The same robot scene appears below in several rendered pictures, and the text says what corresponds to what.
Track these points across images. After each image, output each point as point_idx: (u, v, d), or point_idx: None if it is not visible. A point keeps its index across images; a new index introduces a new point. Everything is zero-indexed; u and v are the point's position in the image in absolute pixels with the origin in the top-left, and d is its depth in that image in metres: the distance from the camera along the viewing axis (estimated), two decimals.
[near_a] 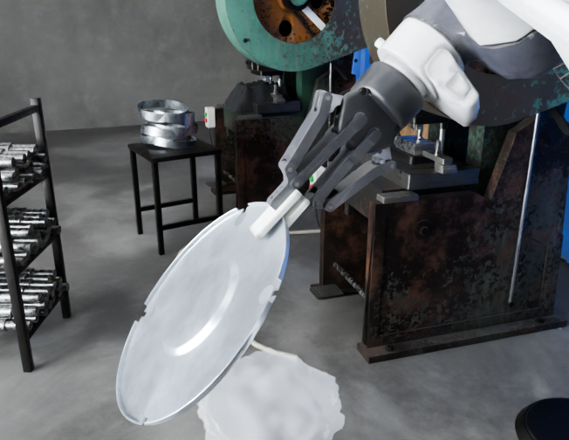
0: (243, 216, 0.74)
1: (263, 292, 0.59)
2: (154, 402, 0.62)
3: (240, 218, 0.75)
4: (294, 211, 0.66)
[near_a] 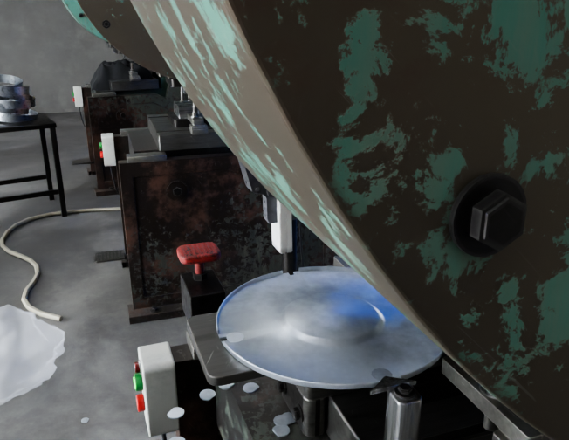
0: (375, 375, 0.62)
1: (239, 337, 0.70)
2: (295, 279, 0.84)
3: (381, 374, 0.63)
4: (284, 211, 0.65)
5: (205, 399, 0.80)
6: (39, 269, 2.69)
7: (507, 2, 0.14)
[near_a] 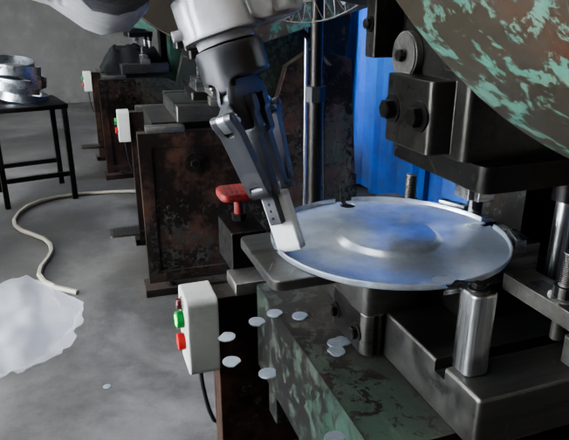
0: (480, 228, 0.75)
1: (442, 278, 0.61)
2: None
3: (476, 225, 0.76)
4: (289, 206, 0.66)
5: (255, 325, 0.79)
6: (53, 246, 2.68)
7: None
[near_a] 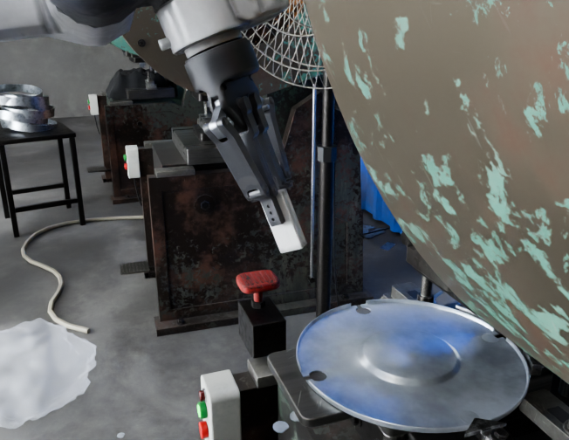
0: None
1: (486, 338, 0.79)
2: (467, 412, 0.65)
3: None
4: (288, 206, 0.66)
5: (279, 431, 0.82)
6: (63, 279, 2.71)
7: None
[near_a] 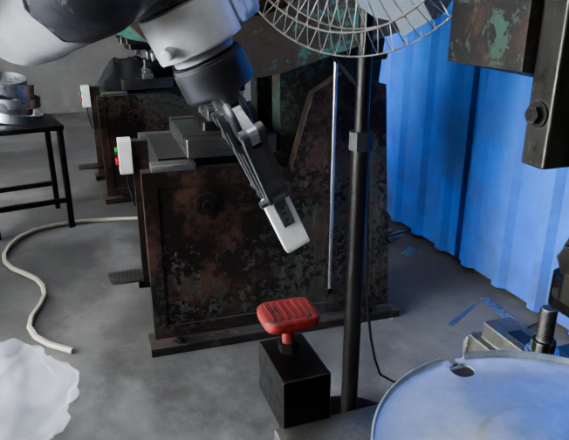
0: None
1: None
2: None
3: None
4: (290, 204, 0.66)
5: None
6: (46, 289, 2.40)
7: None
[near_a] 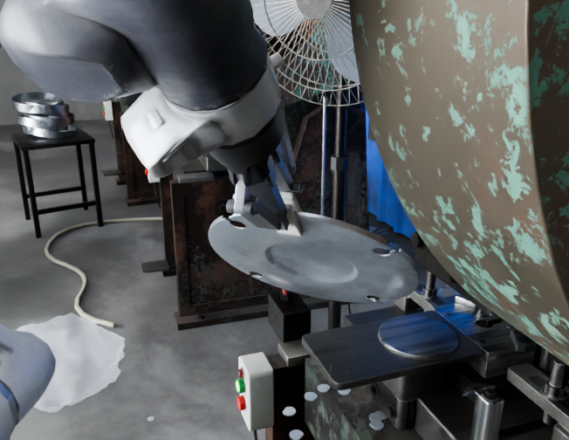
0: None
1: None
2: None
3: None
4: None
5: (310, 400, 0.99)
6: (86, 278, 2.88)
7: None
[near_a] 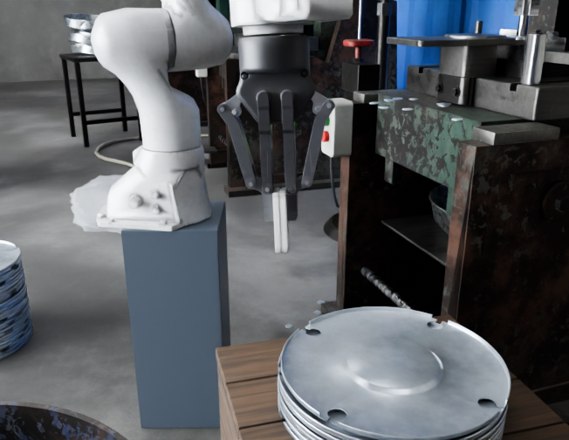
0: None
1: None
2: None
3: None
4: (279, 209, 0.65)
5: (388, 100, 1.27)
6: None
7: None
